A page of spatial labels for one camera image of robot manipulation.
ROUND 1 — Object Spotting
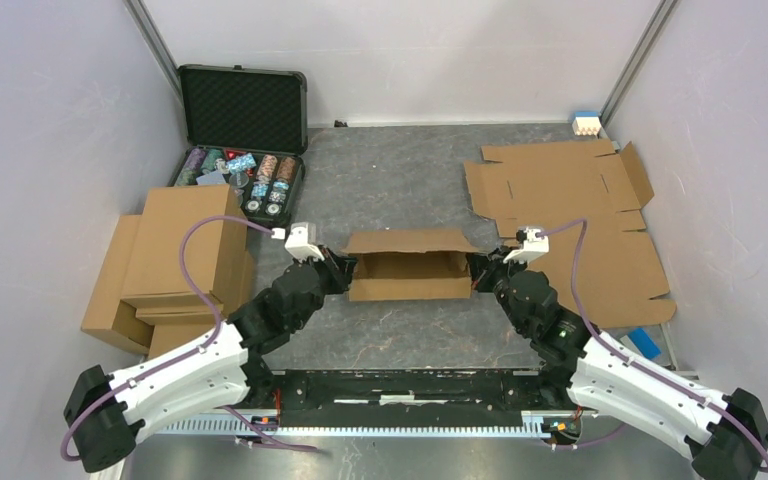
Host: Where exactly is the right aluminium corner post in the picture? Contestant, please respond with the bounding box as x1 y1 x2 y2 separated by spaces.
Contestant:
600 0 680 126

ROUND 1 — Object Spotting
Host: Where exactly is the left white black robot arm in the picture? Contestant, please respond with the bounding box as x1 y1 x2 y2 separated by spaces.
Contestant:
60 247 358 473

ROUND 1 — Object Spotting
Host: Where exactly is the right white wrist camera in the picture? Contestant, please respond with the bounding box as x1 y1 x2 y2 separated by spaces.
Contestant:
503 226 550 265

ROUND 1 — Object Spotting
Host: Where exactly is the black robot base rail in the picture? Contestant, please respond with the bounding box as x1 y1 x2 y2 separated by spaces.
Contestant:
238 369 576 428

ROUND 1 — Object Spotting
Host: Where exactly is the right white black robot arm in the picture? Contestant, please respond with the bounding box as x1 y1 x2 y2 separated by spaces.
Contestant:
467 247 768 479

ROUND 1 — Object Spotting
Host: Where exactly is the stack of flat cardboard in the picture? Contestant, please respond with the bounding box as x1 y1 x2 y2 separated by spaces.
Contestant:
464 139 677 329

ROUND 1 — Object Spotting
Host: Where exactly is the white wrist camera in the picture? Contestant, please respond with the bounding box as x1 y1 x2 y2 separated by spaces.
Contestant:
271 222 325 262
503 226 550 265

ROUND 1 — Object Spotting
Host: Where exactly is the left aluminium corner post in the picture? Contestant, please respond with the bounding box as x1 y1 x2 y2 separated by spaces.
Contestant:
123 0 182 101

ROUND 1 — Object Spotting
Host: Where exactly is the white blue block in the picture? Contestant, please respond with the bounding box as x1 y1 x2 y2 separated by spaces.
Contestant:
571 111 603 136

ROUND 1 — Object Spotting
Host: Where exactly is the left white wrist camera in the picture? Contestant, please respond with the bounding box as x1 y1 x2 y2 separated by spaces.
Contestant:
271 222 325 262

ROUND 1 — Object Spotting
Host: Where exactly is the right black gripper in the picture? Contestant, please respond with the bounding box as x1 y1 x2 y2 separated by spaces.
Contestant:
464 245 528 335

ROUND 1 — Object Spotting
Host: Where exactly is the white toothed cable duct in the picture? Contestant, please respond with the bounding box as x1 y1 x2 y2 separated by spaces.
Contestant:
160 413 550 440

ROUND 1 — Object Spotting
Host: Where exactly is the blue green white card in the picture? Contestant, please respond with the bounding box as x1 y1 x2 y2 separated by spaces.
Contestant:
620 327 662 361

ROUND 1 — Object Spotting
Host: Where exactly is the black poker chip case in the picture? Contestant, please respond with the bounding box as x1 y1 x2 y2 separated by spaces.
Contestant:
176 65 309 228

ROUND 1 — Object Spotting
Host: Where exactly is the aluminium corner post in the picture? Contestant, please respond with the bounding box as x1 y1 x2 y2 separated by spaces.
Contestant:
123 0 182 101
600 0 680 126

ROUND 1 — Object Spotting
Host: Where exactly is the cardboard box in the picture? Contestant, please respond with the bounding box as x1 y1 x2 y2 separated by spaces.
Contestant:
344 228 479 302
81 215 214 358
117 184 251 309

